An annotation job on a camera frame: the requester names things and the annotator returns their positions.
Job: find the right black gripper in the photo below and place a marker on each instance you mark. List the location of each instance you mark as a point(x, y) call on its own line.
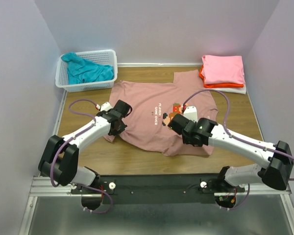
point(184, 140)

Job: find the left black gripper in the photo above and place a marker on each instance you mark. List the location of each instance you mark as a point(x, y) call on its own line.
point(121, 129)

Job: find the dusty pink graphic t-shirt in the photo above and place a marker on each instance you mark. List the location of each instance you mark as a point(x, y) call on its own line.
point(155, 104)

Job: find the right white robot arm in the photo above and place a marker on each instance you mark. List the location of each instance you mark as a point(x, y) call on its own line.
point(272, 163)

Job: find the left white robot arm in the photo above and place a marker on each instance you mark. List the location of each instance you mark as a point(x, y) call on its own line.
point(59, 160)

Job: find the folded orange t-shirt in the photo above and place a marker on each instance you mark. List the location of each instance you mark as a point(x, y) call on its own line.
point(218, 85)

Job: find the teal t-shirt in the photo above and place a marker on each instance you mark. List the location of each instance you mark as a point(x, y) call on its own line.
point(80, 70)

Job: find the white plastic laundry basket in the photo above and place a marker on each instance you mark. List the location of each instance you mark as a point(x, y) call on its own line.
point(102, 57)

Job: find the folded white t-shirt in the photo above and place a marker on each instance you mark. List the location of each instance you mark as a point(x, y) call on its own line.
point(231, 90)

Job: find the folded light pink t-shirt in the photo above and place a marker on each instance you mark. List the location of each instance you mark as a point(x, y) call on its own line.
point(223, 69)

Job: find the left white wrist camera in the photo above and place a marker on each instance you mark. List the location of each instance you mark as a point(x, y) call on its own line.
point(104, 107)

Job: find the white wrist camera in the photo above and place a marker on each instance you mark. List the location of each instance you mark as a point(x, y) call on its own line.
point(190, 112)
point(104, 107)

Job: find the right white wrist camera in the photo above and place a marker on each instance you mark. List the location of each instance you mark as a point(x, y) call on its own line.
point(190, 112)

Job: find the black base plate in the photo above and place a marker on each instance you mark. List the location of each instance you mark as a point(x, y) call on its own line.
point(157, 189)

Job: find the aluminium frame rail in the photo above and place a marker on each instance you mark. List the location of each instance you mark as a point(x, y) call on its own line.
point(56, 211)

